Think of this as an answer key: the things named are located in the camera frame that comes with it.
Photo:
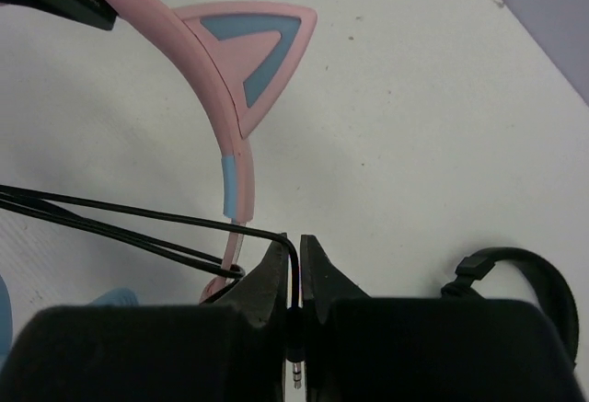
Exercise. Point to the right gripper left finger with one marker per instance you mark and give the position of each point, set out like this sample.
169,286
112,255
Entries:
229,349

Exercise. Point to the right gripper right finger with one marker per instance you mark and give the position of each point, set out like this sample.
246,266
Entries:
501,347

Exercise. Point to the black over-ear headphones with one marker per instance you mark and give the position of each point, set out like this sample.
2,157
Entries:
552,291

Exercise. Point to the pink blue cat-ear headphones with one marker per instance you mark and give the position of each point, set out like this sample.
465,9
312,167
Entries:
237,57

